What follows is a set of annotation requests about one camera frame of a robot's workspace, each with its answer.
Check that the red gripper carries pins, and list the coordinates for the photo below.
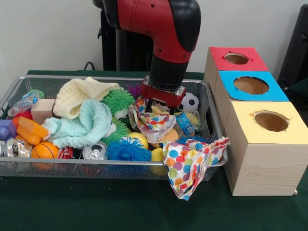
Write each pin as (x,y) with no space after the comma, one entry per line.
(163,96)

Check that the yellow plush duck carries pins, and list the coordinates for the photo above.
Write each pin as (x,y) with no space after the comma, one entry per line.
(158,110)

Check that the polka dot fabric pouch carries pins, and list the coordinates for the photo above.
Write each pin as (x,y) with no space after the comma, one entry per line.
(154,125)

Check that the green spiky googly-eyed toy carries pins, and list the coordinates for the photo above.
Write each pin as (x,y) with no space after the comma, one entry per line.
(118,101)

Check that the blue spiky rubber ball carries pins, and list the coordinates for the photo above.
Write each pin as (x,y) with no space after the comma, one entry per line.
(127,150)

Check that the white polka dot cloth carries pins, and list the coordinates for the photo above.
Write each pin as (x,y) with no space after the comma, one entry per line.
(185,166)

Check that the mint green muslin cloth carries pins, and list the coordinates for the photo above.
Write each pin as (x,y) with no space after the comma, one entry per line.
(91,122)

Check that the cream muslin cloth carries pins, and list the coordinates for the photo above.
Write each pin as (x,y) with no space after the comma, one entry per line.
(74,96)

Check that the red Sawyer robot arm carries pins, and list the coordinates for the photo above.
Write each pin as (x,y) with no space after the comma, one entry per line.
(158,36)

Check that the wooden box with three holes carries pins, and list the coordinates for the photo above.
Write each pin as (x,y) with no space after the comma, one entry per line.
(264,168)

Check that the small soccer ball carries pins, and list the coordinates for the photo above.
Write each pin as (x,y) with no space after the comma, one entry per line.
(191,102)

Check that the dark green tablecloth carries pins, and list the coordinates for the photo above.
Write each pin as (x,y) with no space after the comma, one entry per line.
(300,87)
(96,207)

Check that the orange toy basketball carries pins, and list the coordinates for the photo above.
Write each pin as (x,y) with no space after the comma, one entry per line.
(44,150)

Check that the orange long studded brick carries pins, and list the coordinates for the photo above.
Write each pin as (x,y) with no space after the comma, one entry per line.
(31,131)

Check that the black upright panel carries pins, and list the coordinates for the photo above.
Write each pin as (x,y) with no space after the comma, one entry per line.
(296,48)

